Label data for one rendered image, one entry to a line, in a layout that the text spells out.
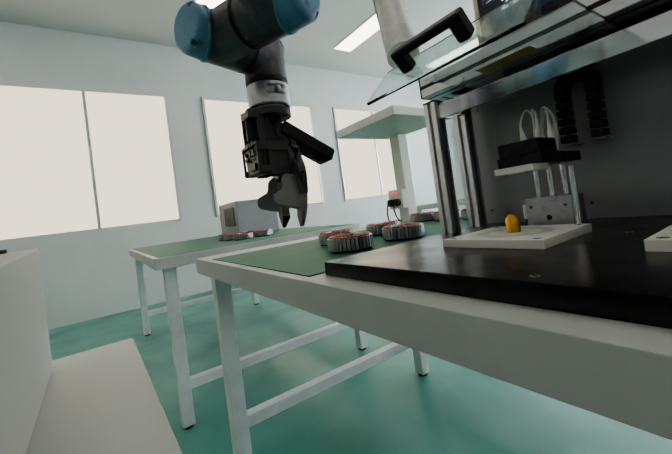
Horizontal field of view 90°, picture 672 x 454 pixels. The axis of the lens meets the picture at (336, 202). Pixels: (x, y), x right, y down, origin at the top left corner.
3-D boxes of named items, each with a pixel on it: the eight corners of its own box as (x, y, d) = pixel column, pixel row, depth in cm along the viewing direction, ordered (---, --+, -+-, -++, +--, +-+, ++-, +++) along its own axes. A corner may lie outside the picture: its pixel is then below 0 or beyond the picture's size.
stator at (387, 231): (434, 235, 89) (432, 220, 89) (400, 242, 83) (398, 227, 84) (406, 234, 99) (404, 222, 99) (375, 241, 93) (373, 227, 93)
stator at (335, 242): (345, 254, 74) (343, 237, 74) (320, 253, 83) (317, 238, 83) (384, 246, 80) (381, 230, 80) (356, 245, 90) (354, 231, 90)
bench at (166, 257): (176, 440, 139) (153, 258, 141) (139, 335, 291) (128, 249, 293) (376, 347, 202) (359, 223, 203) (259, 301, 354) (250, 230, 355)
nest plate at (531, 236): (545, 249, 41) (543, 239, 41) (443, 247, 53) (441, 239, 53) (592, 231, 49) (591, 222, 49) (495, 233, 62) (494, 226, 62)
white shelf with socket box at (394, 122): (409, 227, 124) (392, 104, 125) (349, 230, 154) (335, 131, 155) (466, 216, 143) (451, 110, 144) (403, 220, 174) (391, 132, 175)
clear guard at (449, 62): (524, 24, 33) (515, -36, 33) (366, 105, 52) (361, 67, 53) (631, 67, 51) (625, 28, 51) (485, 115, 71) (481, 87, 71)
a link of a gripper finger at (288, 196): (276, 230, 56) (264, 179, 58) (307, 225, 59) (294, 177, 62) (284, 224, 54) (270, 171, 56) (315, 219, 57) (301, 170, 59)
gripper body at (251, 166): (245, 182, 61) (236, 116, 61) (287, 179, 66) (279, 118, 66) (261, 175, 55) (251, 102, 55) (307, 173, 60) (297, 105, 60)
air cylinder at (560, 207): (575, 227, 55) (570, 194, 55) (528, 229, 61) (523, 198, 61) (588, 223, 58) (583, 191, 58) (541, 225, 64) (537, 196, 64)
